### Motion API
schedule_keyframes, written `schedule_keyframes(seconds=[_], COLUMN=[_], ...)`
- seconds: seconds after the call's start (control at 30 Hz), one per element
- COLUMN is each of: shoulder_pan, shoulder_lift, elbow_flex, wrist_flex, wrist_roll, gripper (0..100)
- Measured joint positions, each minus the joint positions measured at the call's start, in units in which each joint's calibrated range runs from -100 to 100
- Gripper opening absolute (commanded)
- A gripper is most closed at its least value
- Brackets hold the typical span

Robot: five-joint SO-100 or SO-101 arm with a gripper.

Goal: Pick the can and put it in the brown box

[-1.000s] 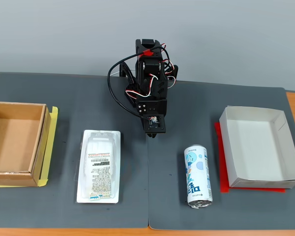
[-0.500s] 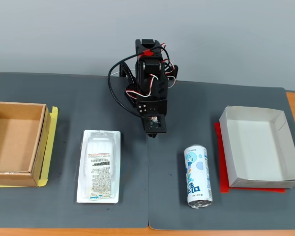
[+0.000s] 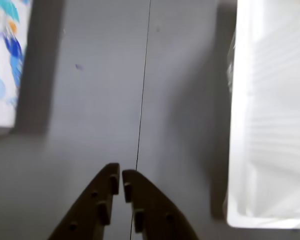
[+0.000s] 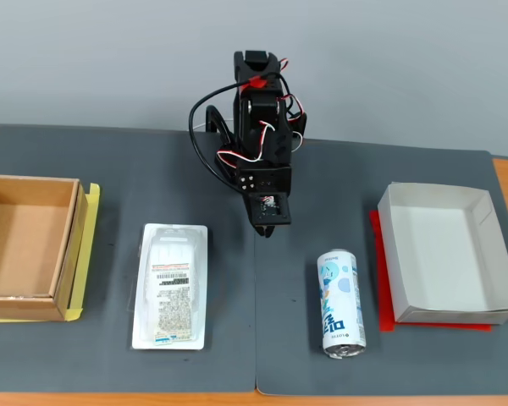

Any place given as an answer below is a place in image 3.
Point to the white plastic blister tray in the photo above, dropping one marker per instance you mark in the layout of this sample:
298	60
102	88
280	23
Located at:
265	125

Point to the white and blue drink can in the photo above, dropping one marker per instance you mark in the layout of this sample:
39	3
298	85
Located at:
5	75

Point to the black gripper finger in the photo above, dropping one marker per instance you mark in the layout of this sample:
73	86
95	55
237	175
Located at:
87	205
155	215

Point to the dark grey table mat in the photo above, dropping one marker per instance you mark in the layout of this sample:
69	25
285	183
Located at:
90	100
185	100

